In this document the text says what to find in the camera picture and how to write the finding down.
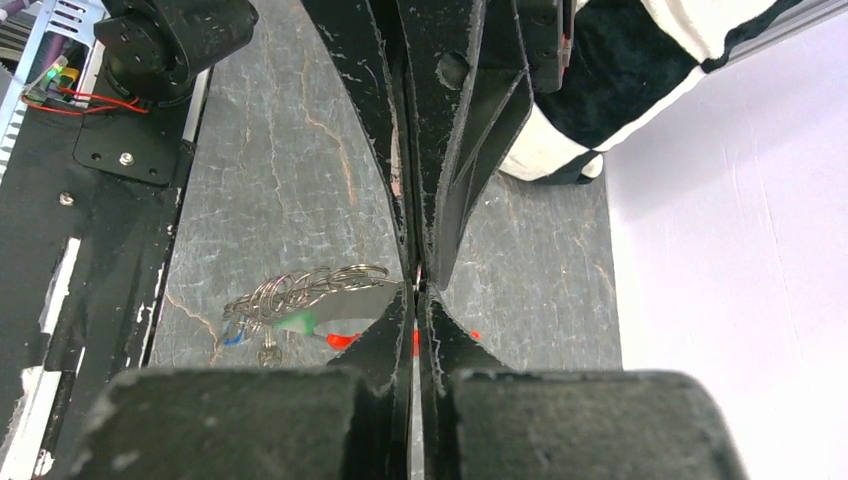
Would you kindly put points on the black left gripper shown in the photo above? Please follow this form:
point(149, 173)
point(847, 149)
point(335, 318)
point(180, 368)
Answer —
point(468, 92)

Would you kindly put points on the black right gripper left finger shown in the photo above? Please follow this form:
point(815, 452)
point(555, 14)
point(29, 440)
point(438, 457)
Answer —
point(378, 443)

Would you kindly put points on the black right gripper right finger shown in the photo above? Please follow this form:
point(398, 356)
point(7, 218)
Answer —
point(445, 349)

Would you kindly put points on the metal key holder red handle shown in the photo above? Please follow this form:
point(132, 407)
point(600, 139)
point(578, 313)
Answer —
point(352, 292)

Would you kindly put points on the keys with green tag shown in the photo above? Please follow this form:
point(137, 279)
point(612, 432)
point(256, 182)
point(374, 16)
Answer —
point(270, 354)

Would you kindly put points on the keys with blue tag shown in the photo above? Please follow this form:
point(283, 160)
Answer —
point(234, 333)

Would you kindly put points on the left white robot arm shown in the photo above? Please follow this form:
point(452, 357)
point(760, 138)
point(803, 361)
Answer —
point(154, 49)

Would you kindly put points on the checkered black white plush cloth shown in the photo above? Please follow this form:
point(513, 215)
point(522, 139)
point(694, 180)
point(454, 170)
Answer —
point(630, 60)

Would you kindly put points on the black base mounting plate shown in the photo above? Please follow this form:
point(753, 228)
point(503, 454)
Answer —
point(89, 214)

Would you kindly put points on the slotted grey cable duct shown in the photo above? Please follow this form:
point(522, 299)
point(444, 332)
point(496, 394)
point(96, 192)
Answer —
point(73, 20)

